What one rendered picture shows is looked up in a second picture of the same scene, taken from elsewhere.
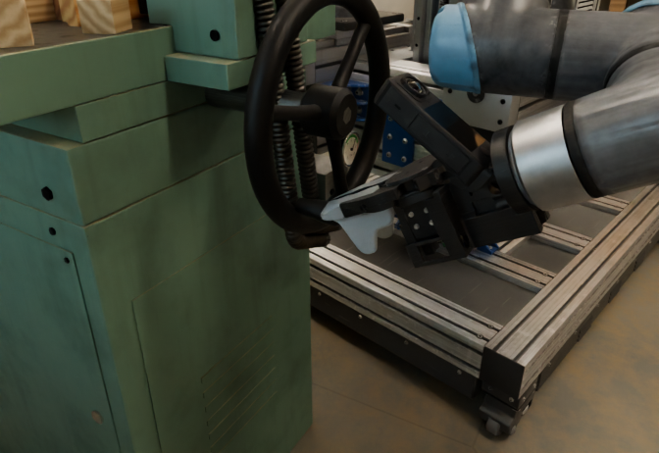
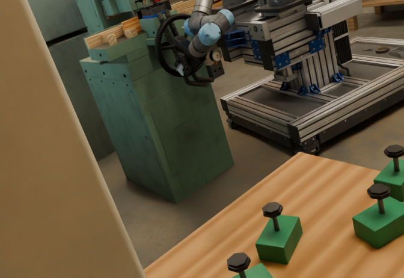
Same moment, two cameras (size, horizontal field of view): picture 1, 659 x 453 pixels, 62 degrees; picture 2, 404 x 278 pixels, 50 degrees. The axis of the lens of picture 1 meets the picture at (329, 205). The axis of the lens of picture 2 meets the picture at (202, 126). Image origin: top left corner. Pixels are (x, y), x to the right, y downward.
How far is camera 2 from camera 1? 147 cm
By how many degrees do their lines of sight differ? 25
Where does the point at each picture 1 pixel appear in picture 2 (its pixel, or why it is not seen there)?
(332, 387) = (246, 154)
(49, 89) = (120, 52)
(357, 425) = (250, 163)
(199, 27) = (151, 31)
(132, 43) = (137, 38)
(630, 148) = (197, 43)
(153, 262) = (151, 91)
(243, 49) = not seen: hidden behind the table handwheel
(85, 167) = (130, 67)
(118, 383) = (146, 123)
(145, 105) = (142, 52)
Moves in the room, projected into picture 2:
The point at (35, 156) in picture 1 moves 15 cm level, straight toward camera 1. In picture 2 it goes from (121, 67) to (121, 74)
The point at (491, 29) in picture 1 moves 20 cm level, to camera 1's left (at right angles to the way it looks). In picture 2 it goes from (191, 23) to (149, 33)
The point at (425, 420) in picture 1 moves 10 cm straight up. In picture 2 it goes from (277, 160) to (273, 144)
